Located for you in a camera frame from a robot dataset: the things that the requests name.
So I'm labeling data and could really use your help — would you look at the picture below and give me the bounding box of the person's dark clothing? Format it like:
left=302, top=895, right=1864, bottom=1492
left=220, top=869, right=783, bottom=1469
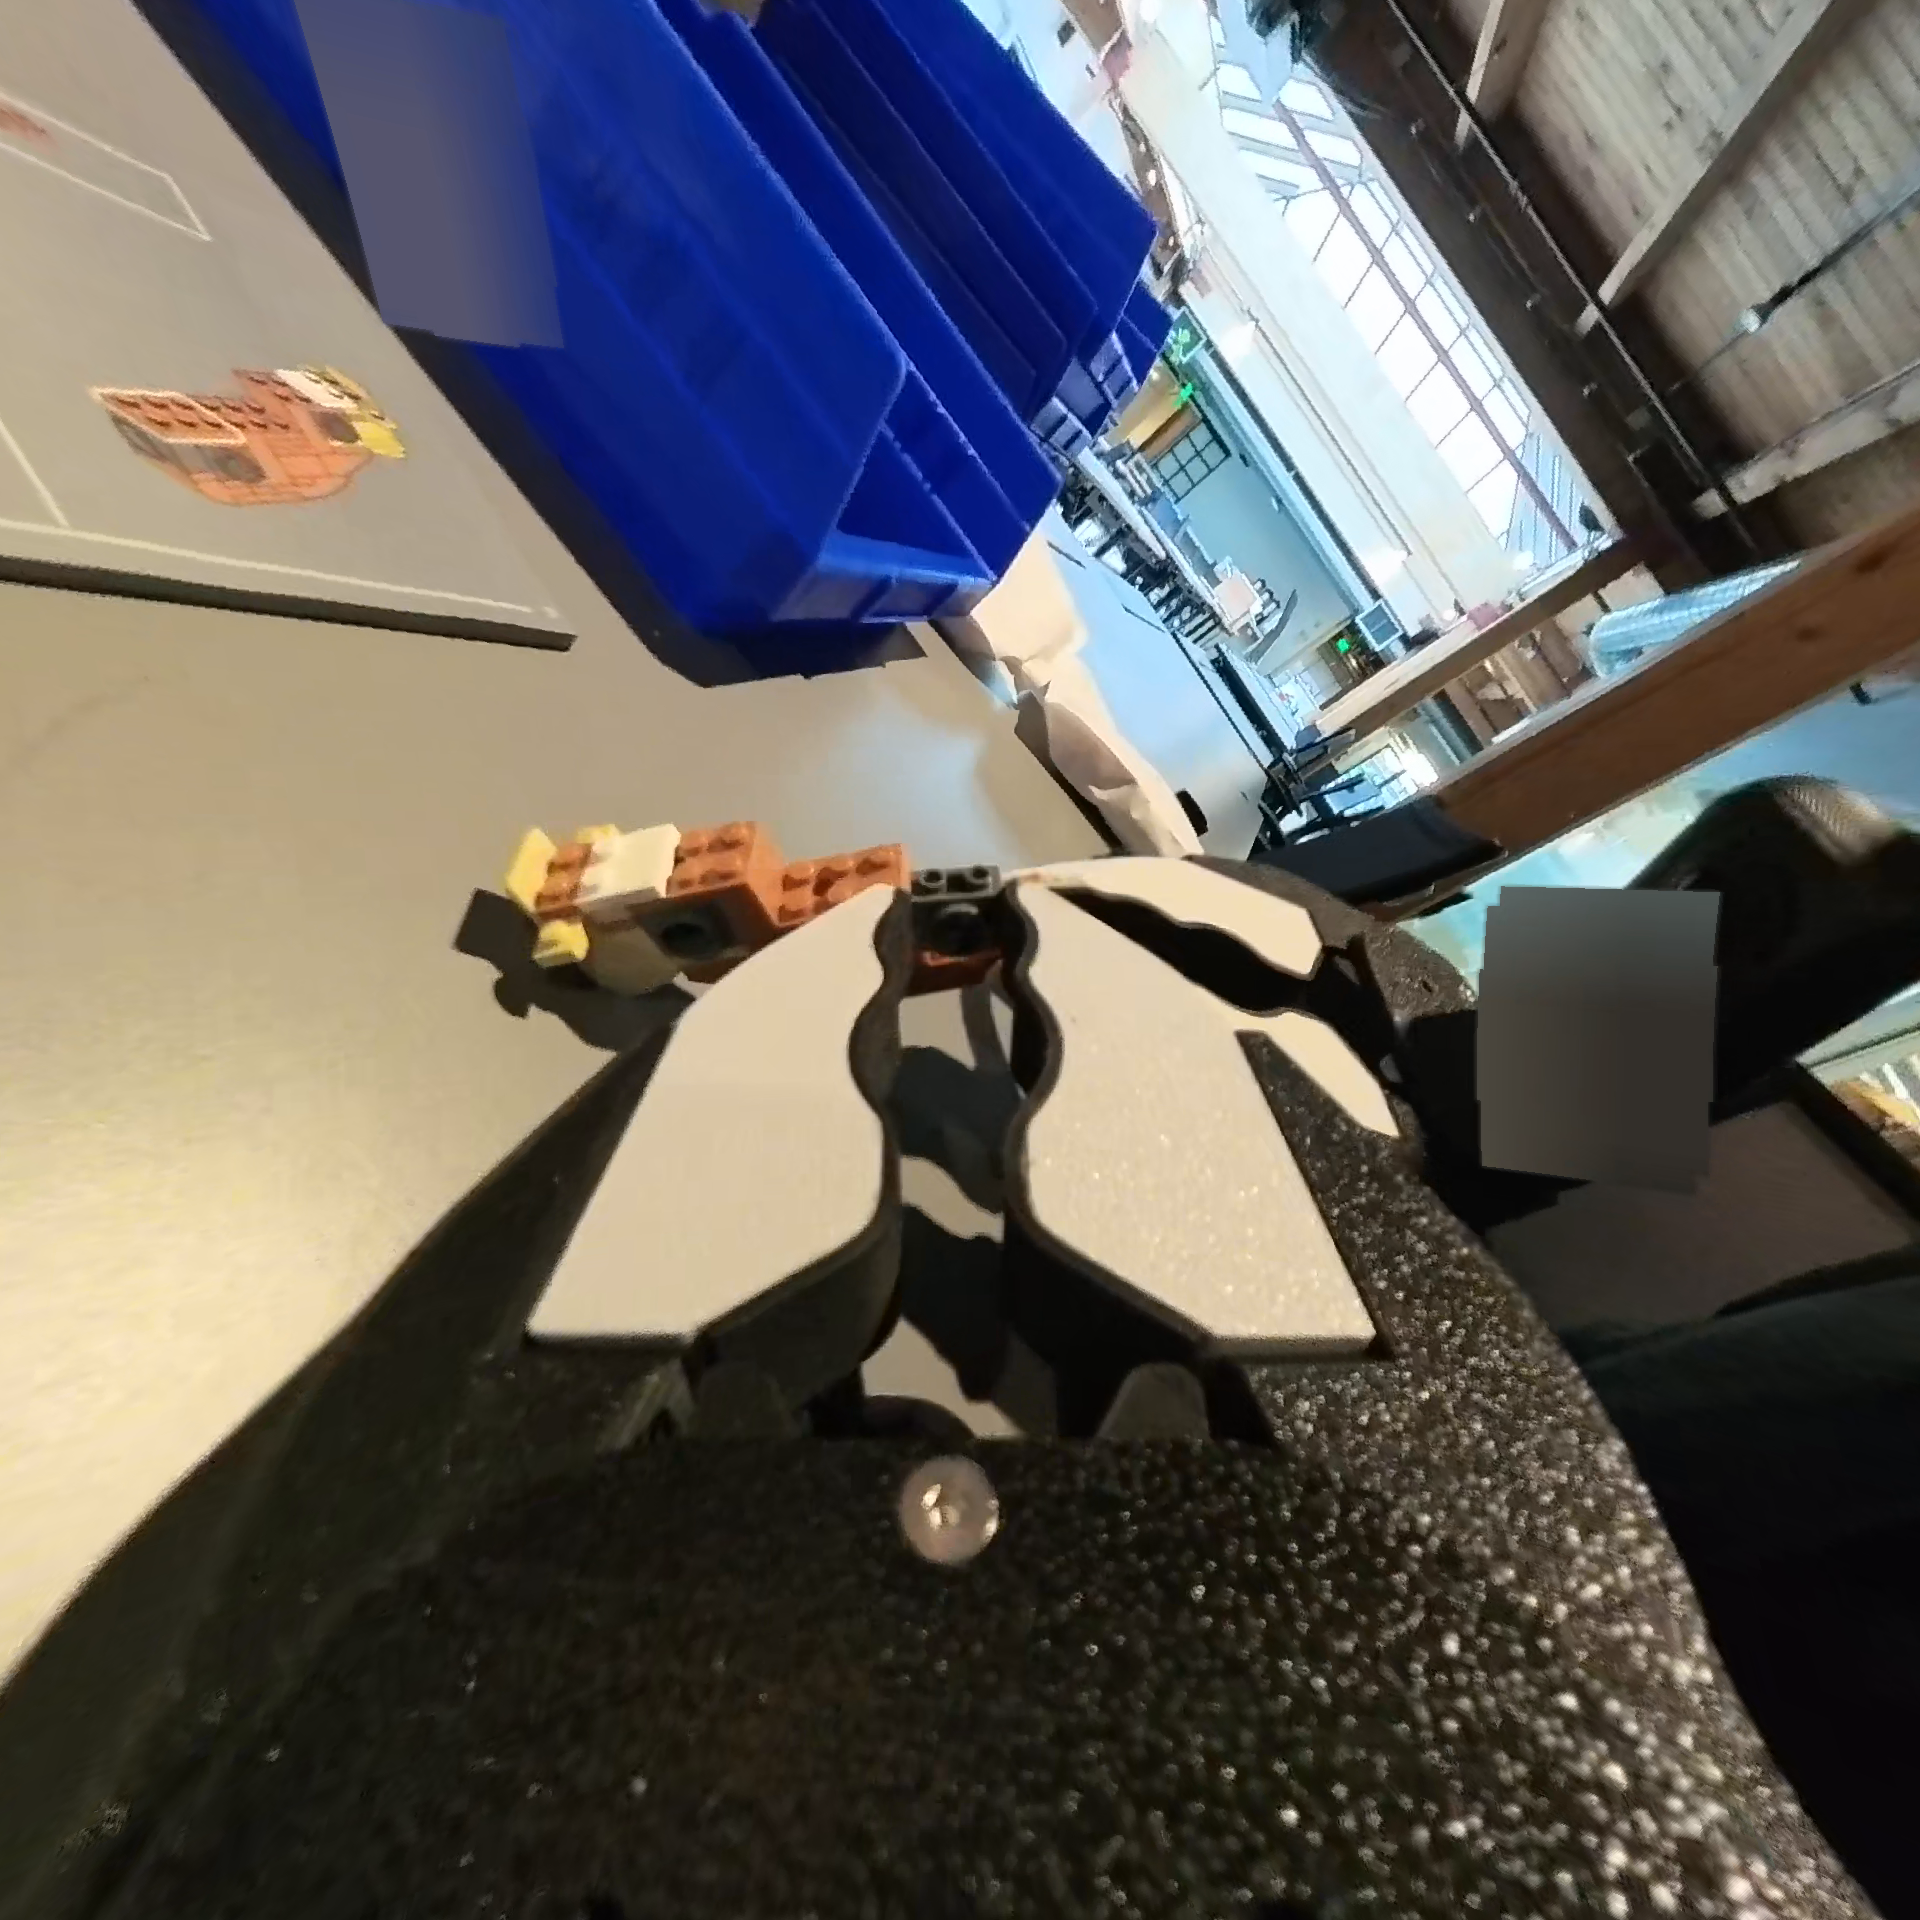
left=1558, top=1247, right=1920, bottom=1920

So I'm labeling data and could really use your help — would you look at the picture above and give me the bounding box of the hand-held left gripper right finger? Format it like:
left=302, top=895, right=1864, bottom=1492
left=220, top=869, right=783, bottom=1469
left=1006, top=882, right=1383, bottom=1401

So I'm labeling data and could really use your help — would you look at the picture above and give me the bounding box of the grey instruction booklet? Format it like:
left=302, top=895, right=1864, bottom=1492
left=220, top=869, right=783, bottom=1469
left=0, top=0, right=578, bottom=651

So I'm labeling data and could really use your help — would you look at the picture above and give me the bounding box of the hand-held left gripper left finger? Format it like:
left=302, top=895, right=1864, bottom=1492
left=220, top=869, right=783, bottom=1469
left=525, top=885, right=914, bottom=1397

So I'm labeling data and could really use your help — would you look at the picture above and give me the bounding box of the small black brick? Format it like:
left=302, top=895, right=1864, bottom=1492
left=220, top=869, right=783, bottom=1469
left=910, top=864, right=1008, bottom=965

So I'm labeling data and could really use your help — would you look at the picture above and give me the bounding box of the grey desk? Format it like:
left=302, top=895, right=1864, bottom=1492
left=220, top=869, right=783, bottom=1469
left=0, top=0, right=1216, bottom=1696

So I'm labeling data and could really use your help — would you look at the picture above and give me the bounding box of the wooden post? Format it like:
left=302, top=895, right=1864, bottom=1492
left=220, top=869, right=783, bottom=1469
left=1319, top=507, right=1920, bottom=856

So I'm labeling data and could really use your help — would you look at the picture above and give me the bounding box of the crumpled white paper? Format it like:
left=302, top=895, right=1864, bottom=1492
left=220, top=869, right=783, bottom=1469
left=936, top=569, right=1210, bottom=859

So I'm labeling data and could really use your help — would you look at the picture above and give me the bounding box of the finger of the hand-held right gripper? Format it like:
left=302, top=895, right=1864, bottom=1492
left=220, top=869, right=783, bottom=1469
left=1240, top=1018, right=1407, bottom=1143
left=1046, top=856, right=1334, bottom=1015

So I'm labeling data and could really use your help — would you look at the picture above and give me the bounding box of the brown toy brick model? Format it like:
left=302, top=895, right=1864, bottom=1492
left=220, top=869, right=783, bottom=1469
left=508, top=820, right=1004, bottom=1003

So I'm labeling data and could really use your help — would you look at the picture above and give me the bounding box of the blue parts bin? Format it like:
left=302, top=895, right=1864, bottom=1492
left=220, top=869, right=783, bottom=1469
left=134, top=0, right=1004, bottom=688

